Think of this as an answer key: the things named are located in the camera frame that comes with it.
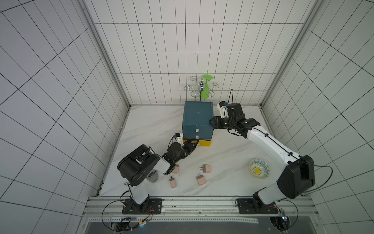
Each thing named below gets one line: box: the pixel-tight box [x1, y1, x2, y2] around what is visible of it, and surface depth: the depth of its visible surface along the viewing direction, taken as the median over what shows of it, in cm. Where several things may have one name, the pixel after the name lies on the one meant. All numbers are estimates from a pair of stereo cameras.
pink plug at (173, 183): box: [168, 175, 177, 189], surface depth 81 cm
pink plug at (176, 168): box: [171, 162, 180, 174], surface depth 86 cm
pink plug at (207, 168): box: [199, 164, 212, 174], surface depth 87 cm
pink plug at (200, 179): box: [196, 173, 206, 186], surface depth 83 cm
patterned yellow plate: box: [248, 157, 271, 180], surface depth 87 cm
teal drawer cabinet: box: [182, 100, 214, 140], surface depth 87 cm
